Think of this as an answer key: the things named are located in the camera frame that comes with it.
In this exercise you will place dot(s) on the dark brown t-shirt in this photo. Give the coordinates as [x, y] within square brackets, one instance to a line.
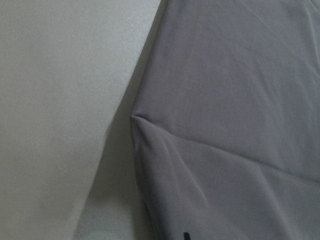
[226, 122]

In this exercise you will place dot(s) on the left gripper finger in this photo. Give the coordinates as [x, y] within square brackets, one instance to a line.
[186, 236]

